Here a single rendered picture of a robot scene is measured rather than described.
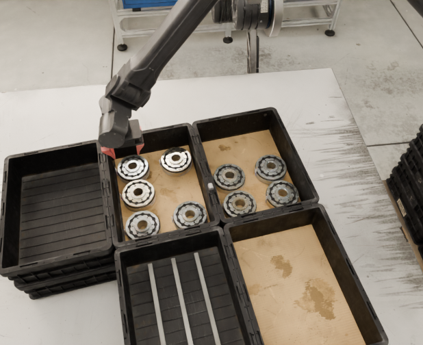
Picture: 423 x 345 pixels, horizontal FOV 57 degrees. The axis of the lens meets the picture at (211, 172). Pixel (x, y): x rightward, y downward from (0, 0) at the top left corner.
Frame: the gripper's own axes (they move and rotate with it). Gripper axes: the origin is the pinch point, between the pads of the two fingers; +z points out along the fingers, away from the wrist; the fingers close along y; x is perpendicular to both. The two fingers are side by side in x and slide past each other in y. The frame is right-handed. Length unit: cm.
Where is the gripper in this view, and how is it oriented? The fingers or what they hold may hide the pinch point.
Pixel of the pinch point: (126, 153)
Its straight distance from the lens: 107.5
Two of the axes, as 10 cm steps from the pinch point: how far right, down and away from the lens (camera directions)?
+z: -0.1, 5.7, 8.2
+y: 9.8, -1.8, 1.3
